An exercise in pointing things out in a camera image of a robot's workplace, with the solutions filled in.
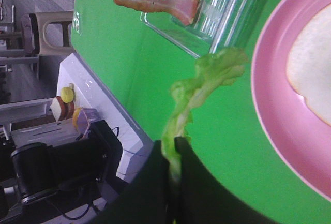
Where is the pink round plate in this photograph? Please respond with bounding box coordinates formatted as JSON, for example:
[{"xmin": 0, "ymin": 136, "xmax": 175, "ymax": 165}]
[{"xmin": 251, "ymin": 0, "xmax": 330, "ymax": 199}]

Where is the left clear plastic tray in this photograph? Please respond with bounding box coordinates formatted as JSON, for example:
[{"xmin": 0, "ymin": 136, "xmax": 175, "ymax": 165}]
[{"xmin": 140, "ymin": 0, "xmax": 267, "ymax": 58}]

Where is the white table frame edge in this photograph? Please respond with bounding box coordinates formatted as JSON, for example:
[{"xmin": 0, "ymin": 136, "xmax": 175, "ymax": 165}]
[{"xmin": 56, "ymin": 53, "xmax": 153, "ymax": 183}]

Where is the beige chair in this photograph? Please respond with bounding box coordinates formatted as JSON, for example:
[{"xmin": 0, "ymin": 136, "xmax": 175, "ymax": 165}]
[{"xmin": 20, "ymin": 11, "xmax": 75, "ymax": 56}]

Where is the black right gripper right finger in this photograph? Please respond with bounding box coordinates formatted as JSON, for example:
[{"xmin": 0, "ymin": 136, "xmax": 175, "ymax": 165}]
[{"xmin": 174, "ymin": 137, "xmax": 276, "ymax": 223}]

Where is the green lettuce leaf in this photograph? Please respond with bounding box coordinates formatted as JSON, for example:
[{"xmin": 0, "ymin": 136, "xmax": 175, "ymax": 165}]
[{"xmin": 161, "ymin": 47, "xmax": 248, "ymax": 185}]

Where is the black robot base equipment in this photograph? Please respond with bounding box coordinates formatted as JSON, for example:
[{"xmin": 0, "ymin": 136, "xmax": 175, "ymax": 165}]
[{"xmin": 1, "ymin": 121, "xmax": 127, "ymax": 223}]

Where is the bread slice from tray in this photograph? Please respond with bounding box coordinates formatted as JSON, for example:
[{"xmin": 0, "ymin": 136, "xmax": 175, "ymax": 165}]
[{"xmin": 286, "ymin": 5, "xmax": 330, "ymax": 124}]

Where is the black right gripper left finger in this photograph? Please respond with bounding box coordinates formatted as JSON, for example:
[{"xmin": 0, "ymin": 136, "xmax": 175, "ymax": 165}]
[{"xmin": 89, "ymin": 140, "xmax": 172, "ymax": 224}]

